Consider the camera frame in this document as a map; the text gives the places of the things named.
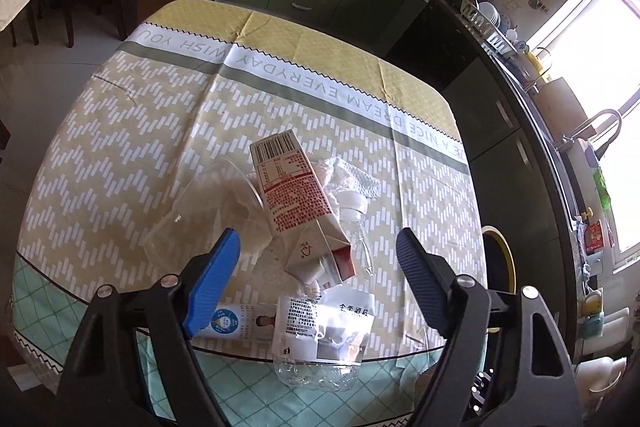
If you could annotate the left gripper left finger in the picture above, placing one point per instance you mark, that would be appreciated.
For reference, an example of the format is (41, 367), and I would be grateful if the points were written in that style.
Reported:
(174, 310)

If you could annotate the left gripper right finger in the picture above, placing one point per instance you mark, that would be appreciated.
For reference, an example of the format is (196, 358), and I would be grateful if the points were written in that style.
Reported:
(457, 306)

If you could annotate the white blue wrapper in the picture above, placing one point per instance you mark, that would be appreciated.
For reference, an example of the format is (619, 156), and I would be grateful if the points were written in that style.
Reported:
(253, 323)

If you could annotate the clear plastic bottle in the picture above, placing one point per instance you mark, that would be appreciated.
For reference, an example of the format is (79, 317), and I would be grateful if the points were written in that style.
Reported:
(320, 334)

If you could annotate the red white milk carton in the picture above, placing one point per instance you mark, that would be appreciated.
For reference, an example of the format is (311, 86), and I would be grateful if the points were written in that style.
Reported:
(295, 201)

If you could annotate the yellow rimmed trash bin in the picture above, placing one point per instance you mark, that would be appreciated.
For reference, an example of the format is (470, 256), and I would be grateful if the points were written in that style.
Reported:
(500, 266)

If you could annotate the green kitchen cabinets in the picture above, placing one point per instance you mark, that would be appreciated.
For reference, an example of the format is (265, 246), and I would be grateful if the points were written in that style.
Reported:
(421, 47)

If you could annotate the chrome sink faucet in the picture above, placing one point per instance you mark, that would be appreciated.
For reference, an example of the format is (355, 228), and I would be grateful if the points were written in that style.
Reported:
(606, 122)

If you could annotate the wooden cutting board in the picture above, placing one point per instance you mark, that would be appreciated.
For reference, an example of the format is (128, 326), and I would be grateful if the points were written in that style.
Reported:
(559, 107)

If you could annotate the patterned tablecloth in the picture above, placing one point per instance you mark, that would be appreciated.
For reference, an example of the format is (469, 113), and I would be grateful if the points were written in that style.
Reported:
(200, 80)

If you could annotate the dish rack with dishes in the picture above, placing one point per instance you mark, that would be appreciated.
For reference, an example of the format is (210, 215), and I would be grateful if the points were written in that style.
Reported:
(484, 25)

